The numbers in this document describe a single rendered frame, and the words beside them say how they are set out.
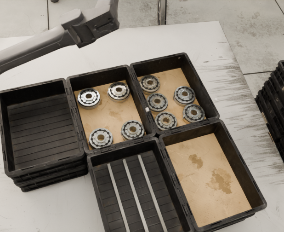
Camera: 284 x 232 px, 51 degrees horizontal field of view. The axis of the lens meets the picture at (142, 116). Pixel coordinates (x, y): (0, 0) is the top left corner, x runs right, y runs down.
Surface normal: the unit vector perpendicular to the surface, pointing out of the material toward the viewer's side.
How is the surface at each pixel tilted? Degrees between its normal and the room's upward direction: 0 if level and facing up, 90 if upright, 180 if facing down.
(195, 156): 0
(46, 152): 0
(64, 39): 89
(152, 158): 0
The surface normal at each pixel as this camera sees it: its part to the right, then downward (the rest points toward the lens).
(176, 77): 0.07, -0.52
